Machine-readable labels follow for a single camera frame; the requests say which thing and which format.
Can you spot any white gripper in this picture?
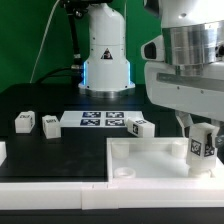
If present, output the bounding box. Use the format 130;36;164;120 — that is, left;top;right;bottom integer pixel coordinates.
144;62;224;148

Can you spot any white square tabletop tray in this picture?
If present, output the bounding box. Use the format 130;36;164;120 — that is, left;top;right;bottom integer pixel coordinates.
106;137;224;184

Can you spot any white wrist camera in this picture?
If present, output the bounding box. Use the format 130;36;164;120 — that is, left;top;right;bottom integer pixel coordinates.
141;35;165;62

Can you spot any black cable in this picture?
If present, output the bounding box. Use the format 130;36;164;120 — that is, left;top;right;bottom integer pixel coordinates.
35;67;84;84

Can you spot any white marker base plate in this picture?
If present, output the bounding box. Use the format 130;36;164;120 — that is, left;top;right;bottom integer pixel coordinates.
60;111;143;128

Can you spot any white cable left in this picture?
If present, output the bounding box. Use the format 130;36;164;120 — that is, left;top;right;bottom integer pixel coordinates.
29;0;62;84

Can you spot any white U-shaped fence wall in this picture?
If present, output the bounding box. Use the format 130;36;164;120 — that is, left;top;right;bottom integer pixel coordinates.
0;140;224;211

